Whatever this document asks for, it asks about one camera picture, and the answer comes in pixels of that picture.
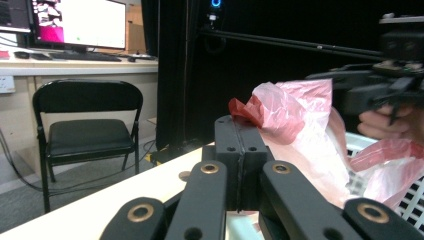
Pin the cardboard box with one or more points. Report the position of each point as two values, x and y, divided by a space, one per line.
135 31

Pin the small computer monitor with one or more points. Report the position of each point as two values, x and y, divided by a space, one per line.
13 15

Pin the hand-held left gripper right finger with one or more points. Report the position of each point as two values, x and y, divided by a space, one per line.
255 146

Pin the black metal bar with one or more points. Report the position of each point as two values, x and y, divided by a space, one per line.
293 43

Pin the black computer mouse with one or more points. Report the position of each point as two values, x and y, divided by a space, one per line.
21 55

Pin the white wall outlet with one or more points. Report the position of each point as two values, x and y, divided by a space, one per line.
6 84

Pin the large computer monitor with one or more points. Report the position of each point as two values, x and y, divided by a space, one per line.
90 23

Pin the light blue mesh basket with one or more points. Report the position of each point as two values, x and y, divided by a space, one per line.
413 200

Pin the clear printed plastic bag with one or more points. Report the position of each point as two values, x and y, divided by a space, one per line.
300 133

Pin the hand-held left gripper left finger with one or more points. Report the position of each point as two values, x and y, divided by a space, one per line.
226 140

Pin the black keyboard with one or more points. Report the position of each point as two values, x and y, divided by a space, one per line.
85 56

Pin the black folding chair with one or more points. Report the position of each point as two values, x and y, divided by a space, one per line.
86 133

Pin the black curtain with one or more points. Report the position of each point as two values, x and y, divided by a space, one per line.
266 83

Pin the white desk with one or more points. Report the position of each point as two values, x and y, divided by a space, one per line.
76 68

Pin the black stand base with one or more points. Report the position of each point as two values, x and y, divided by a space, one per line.
173 153

